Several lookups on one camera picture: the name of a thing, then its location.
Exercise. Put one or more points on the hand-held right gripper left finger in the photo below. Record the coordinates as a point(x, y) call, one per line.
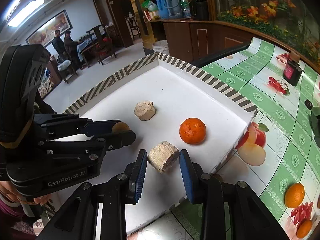
point(140, 175)

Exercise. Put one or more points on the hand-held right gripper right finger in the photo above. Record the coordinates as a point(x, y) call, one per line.
point(186, 177)

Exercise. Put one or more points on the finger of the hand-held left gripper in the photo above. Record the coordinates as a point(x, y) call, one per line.
point(100, 128)
point(120, 140)

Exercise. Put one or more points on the beige crumbly cake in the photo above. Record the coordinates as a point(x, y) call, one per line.
point(121, 127)
point(163, 156)
point(145, 110)

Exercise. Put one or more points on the small orange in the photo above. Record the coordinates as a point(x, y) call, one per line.
point(303, 228)
point(192, 130)

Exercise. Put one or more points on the white tray with striped rim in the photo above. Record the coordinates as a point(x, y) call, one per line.
point(175, 92)

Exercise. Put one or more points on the large orange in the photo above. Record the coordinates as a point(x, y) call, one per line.
point(295, 195)

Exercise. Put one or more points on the person's left hand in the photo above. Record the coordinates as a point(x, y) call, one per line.
point(32, 200)

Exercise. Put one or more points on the ceiling light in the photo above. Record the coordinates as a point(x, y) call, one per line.
point(25, 11)

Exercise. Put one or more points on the table with blue cloth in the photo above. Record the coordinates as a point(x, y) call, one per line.
point(85, 47)

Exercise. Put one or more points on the dark wooden chair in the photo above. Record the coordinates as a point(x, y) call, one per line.
point(132, 26)
point(102, 42)

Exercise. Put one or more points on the white plastic bucket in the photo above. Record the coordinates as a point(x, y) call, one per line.
point(160, 47)

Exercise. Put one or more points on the green fruit print tablecloth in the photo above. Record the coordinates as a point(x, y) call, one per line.
point(275, 130)

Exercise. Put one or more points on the brown wooden cabinet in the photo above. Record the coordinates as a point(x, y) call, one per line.
point(187, 37)

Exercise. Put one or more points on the red carton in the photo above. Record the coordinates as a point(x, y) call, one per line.
point(151, 15)

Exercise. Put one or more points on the black bar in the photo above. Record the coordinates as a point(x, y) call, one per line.
point(225, 52)

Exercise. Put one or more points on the green plastic bag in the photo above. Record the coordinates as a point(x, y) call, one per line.
point(149, 5)

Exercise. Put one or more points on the small black object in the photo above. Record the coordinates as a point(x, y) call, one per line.
point(308, 104)

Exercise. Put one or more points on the grey blue thermos jug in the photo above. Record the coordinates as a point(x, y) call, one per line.
point(175, 5)

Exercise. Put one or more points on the green plastic bottle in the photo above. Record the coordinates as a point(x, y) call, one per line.
point(186, 7)

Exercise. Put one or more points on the dark red box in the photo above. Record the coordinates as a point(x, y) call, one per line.
point(291, 72)

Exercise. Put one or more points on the black kettle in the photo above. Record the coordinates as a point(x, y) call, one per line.
point(201, 8)

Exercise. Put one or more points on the framed wall painting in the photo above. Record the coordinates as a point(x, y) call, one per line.
point(47, 28)

